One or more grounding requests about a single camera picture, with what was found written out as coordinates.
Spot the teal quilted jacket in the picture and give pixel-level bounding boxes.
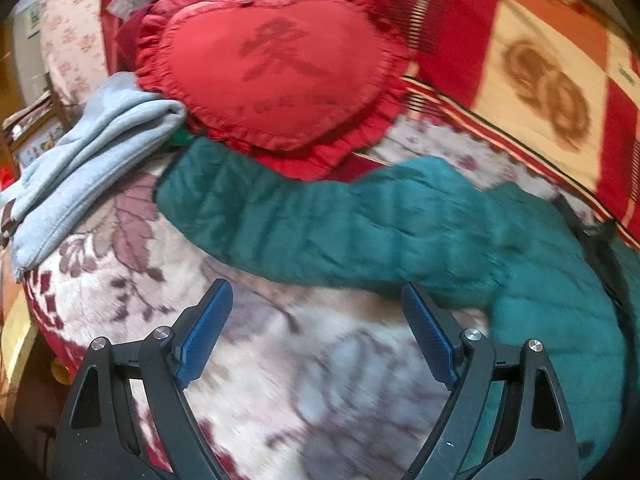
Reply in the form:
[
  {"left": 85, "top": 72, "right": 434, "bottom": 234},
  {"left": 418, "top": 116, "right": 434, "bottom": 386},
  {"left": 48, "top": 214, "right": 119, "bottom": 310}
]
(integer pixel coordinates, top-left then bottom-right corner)
[{"left": 154, "top": 139, "right": 639, "bottom": 474}]

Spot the white maroon floral blanket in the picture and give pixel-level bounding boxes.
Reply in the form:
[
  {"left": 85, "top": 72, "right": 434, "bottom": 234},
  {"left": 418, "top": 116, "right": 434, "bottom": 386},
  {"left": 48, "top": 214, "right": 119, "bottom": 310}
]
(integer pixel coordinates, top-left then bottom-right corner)
[{"left": 24, "top": 118, "right": 553, "bottom": 479}]

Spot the light blue folded garment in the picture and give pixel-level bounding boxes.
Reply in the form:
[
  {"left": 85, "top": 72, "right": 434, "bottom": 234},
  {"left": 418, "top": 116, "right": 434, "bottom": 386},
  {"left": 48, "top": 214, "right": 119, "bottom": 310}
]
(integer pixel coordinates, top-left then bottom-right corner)
[{"left": 1, "top": 73, "right": 186, "bottom": 282}]

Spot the red cream rose blanket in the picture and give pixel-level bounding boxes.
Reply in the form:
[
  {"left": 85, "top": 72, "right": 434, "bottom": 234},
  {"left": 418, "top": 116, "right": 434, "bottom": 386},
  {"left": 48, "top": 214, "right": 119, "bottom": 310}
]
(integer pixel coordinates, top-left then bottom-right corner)
[{"left": 373, "top": 0, "right": 639, "bottom": 245}]

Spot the red heart-shaped pillow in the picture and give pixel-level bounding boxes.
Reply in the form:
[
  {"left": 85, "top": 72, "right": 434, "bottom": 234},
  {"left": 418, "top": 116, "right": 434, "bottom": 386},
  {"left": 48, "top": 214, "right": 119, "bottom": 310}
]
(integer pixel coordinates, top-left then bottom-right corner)
[{"left": 125, "top": 0, "right": 410, "bottom": 181}]

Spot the pink floral fabric bundle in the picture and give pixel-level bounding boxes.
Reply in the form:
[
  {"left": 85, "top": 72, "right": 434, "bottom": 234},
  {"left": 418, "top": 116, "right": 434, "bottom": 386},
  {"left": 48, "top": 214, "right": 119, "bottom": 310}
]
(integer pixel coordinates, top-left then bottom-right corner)
[{"left": 39, "top": 0, "right": 107, "bottom": 104}]

